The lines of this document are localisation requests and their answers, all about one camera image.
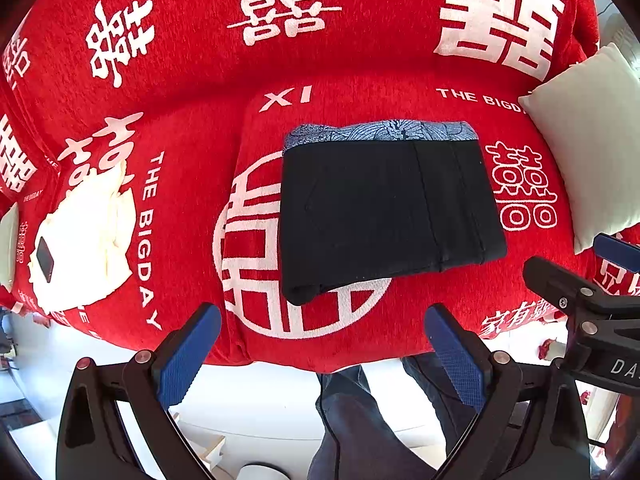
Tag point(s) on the cream square pillow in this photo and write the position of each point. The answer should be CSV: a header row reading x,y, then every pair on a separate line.
x,y
585,135

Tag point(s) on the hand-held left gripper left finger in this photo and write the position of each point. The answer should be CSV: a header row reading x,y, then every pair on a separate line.
x,y
192,352

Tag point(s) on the black pants with patterned waistband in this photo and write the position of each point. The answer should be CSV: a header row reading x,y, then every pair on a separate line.
x,y
380,210

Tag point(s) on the black smartphone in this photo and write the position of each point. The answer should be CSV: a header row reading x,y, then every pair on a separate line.
x,y
45,260

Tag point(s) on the red printed blanket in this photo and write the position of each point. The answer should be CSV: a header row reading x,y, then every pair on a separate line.
x,y
200,85

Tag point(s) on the cream crumpled cloth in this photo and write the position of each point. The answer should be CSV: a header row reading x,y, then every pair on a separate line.
x,y
95,230

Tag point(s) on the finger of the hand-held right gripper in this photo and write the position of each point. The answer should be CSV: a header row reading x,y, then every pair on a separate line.
x,y
617,250
555,277

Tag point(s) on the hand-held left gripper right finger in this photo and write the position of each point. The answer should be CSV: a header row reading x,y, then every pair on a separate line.
x,y
457,357

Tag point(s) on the red paper scrap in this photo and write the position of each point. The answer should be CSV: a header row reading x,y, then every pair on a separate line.
x,y
550,349

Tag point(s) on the person's grey jeans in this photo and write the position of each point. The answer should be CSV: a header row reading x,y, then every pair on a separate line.
x,y
360,420

